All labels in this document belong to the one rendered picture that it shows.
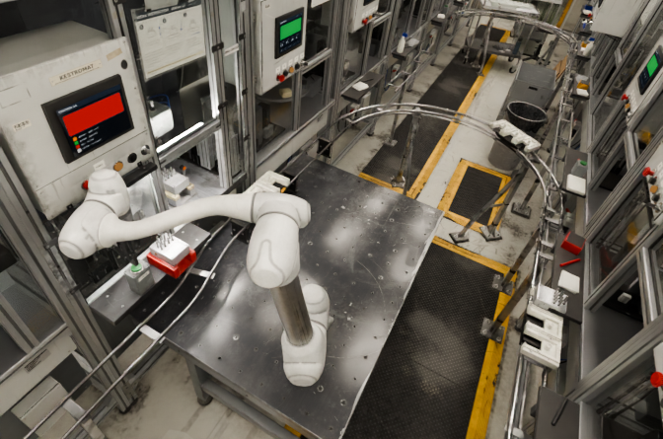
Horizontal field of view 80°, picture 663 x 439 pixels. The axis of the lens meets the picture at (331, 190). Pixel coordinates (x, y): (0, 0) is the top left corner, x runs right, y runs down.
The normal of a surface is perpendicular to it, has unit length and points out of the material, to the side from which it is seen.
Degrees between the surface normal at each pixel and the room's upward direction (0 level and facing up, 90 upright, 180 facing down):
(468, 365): 0
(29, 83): 90
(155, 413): 0
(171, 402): 0
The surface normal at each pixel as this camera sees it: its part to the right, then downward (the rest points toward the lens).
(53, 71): 0.88, 0.39
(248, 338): 0.11, -0.75
